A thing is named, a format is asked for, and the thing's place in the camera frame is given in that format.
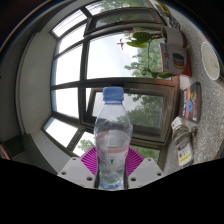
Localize flowering plant in white pot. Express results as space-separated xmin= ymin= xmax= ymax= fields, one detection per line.
xmin=116 ymin=25 xmax=188 ymax=51

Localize clear blue-capped water bottle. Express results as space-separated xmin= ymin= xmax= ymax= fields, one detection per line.
xmin=93 ymin=86 xmax=134 ymax=191

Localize white charger with bundled cable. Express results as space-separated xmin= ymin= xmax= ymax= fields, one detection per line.
xmin=170 ymin=116 xmax=198 ymax=168

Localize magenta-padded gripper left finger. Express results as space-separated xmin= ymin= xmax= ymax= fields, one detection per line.
xmin=57 ymin=146 xmax=100 ymax=189

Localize small green leafy plant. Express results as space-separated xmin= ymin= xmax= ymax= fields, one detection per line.
xmin=141 ymin=66 xmax=178 ymax=80

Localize white mug with black letters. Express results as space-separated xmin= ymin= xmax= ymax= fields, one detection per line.
xmin=199 ymin=41 xmax=222 ymax=82

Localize brown-framed bay window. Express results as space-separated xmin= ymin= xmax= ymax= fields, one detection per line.
xmin=41 ymin=0 xmax=181 ymax=171

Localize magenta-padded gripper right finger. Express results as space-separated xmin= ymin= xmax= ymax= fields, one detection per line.
xmin=126 ymin=147 xmax=164 ymax=190

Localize black lattice mat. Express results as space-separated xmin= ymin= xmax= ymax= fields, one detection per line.
xmin=168 ymin=14 xmax=183 ymax=31

